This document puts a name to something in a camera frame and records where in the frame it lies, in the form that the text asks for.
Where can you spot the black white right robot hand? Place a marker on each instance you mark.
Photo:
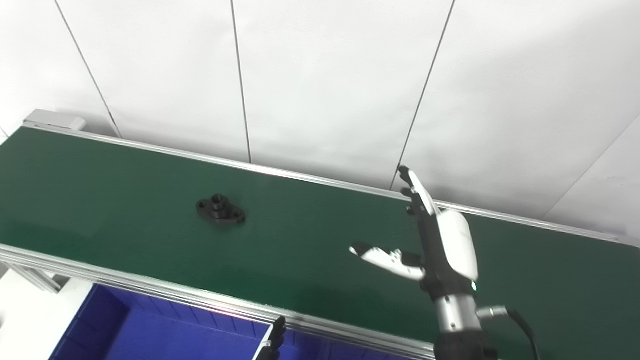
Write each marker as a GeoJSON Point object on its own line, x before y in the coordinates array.
{"type": "Point", "coordinates": [457, 250]}

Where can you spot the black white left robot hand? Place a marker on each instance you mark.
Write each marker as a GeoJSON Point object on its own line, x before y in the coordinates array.
{"type": "Point", "coordinates": [272, 345]}

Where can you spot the black flanged metal part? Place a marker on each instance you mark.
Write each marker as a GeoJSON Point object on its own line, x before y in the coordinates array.
{"type": "Point", "coordinates": [220, 211]}

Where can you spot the blue plastic bin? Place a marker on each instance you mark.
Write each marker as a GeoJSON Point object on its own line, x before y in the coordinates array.
{"type": "Point", "coordinates": [150, 335]}
{"type": "Point", "coordinates": [370, 353]}

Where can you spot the green conveyor belt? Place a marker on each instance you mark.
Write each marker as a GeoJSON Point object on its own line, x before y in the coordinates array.
{"type": "Point", "coordinates": [125, 210]}
{"type": "Point", "coordinates": [150, 290]}

